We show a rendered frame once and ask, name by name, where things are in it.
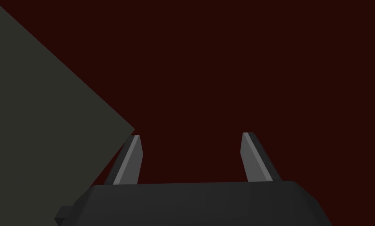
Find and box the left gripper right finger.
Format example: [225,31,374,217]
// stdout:
[240,131,283,182]

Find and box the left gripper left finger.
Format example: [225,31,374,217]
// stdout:
[104,135,144,186]

